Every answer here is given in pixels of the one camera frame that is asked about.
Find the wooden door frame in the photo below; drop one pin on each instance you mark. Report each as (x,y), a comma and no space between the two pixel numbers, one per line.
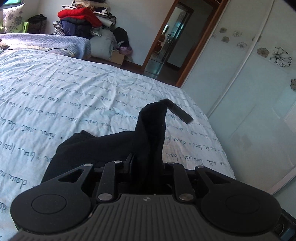
(181,39)

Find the cardboard box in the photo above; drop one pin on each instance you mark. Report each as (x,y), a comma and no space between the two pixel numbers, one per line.
(117,58)

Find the white floral wardrobe door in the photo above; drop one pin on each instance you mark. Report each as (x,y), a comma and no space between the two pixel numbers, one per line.
(244,81)

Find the grey bundled garment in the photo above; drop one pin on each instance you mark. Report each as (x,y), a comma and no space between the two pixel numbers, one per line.
(102,43)

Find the white and dark clothes stack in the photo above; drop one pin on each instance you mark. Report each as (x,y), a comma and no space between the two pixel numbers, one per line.
(100,8)

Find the floral white pillow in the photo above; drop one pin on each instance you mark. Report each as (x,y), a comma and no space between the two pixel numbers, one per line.
(13,19)

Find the black pants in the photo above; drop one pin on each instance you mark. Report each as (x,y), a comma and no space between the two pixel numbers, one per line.
(144,144)

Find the navy blue folded garment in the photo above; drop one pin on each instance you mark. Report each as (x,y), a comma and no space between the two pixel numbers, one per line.
(76,27)

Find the purple cloth item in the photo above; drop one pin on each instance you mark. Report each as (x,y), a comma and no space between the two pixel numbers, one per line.
(126,50)

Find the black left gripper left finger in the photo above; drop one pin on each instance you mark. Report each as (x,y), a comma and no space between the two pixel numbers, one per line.
(83,200)

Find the red jacket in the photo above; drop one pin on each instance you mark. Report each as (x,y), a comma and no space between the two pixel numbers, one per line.
(81,14)

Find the striped folded fabric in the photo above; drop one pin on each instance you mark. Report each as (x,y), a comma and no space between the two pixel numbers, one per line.
(58,28)

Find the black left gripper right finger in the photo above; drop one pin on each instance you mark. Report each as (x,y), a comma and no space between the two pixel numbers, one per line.
(228,205)

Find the dark brown bag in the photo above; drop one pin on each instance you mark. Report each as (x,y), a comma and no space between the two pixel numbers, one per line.
(37,24)

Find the window with green frame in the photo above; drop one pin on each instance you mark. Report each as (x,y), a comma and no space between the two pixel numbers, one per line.
(6,3)

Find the lavender blue knit blanket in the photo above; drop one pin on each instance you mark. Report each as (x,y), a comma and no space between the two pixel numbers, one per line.
(71,46)

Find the black bag on pile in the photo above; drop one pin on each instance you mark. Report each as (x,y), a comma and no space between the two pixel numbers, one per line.
(121,37)

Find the green plastic stool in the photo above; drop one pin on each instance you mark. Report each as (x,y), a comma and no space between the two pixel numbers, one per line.
(24,27)

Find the light blue script-print quilt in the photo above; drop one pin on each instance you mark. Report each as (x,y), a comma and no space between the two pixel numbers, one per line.
(46,98)

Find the black smartphone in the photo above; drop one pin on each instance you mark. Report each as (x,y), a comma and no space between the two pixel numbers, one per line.
(185,117)

